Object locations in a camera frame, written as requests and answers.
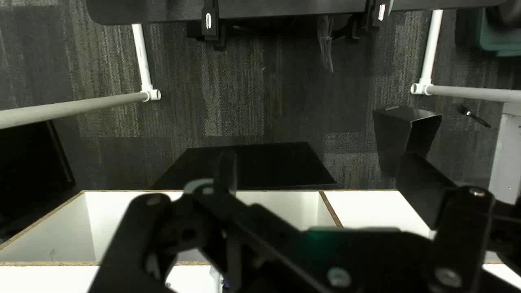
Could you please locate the white panel board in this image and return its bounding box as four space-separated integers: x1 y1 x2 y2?
487 103 521 207

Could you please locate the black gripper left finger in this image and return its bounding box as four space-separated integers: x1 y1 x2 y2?
88 150 352 293

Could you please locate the black desk top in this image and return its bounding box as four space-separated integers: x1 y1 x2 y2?
85 0 510 26

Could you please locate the black clamp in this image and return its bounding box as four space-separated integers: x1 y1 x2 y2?
186 0 228 51
347 0 396 41

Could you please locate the white plastic pipe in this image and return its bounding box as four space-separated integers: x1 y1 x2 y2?
0 88 163 132
417 8 445 88
130 23 160 95
410 81 521 104

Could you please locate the white shelf cabinet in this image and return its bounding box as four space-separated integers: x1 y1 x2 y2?
0 187 521 293

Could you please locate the green plastic box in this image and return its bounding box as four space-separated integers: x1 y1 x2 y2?
477 7 521 59

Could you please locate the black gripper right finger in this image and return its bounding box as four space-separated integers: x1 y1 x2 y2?
399 153 498 293

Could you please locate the small black tool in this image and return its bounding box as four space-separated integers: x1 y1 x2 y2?
456 104 493 130

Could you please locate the black angular stand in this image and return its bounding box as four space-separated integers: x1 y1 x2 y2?
373 104 445 176

